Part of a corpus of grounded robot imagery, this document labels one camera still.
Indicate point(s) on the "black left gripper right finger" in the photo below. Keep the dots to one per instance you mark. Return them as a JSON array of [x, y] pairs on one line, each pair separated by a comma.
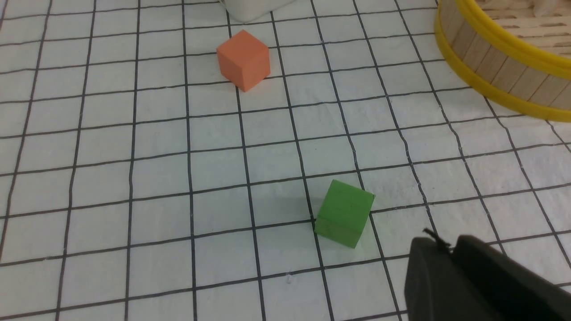
[[515, 292]]

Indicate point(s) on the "orange foam cube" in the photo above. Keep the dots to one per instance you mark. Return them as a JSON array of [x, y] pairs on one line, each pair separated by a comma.
[[244, 60]]

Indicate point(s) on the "bamboo steamer tray yellow rim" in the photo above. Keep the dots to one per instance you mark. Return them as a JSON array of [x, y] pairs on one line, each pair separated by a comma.
[[513, 52]]

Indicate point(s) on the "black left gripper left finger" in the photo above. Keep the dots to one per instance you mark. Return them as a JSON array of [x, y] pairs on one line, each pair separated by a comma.
[[435, 287]]

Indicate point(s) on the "green foam cube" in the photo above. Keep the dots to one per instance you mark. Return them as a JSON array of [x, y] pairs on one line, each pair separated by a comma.
[[344, 213]]

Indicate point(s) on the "white black-grid tablecloth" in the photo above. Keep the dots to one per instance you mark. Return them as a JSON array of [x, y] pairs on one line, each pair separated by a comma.
[[139, 184]]

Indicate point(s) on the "green-lidded white plastic box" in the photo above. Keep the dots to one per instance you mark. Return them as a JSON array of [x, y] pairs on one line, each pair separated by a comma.
[[248, 10]]

